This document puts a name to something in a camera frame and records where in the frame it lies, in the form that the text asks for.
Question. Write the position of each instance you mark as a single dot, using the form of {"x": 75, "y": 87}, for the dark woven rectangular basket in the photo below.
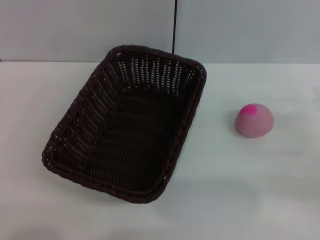
{"x": 135, "y": 130}

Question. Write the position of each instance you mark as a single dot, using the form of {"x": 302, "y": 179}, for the pink half peach toy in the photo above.
{"x": 255, "y": 123}

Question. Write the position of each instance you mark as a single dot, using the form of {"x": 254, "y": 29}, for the black vertical wall strip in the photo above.
{"x": 174, "y": 25}

